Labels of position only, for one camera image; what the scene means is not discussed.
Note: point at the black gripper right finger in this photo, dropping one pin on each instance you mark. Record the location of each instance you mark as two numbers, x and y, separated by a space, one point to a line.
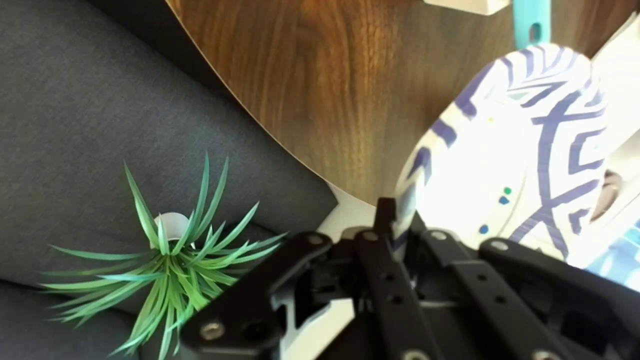
591 317

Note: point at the green potted plant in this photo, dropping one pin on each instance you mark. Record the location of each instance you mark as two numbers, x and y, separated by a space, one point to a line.
181 273

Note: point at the blue white patterned bowl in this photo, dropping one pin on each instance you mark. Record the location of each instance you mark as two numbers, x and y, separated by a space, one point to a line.
519 154

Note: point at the teal spoon in box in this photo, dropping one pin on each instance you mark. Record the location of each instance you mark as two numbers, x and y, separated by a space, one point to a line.
530 22

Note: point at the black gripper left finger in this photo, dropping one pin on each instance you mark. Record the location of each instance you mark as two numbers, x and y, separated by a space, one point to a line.
264 311

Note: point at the round wooden table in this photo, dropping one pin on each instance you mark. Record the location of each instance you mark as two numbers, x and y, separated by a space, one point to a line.
344 85

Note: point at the dark grey sofa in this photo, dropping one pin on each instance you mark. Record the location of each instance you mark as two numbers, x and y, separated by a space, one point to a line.
96 116

